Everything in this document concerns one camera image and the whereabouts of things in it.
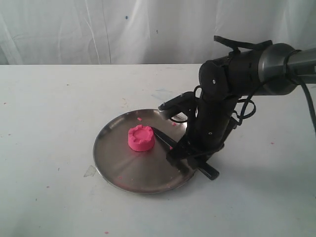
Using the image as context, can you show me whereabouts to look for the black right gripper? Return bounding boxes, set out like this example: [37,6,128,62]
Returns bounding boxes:
[166,92,238,173]

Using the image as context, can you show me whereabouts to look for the black kitchen knife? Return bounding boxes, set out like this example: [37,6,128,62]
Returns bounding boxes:
[152,127,220,180]

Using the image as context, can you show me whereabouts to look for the pink dough piece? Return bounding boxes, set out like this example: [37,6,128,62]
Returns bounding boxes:
[128,124,155,152]

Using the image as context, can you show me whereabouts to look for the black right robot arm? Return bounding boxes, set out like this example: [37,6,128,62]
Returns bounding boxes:
[159,43,316,178]

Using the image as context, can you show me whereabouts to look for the round stainless steel plate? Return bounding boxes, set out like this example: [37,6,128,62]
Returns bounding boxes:
[93,109,195,194]

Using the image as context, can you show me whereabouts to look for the white backdrop curtain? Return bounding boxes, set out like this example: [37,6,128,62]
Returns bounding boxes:
[0,0,316,64]

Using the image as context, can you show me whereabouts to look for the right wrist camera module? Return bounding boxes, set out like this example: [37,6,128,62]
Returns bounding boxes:
[158,91,197,122]

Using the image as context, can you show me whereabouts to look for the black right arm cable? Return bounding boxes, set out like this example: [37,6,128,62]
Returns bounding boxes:
[213,36,316,139]

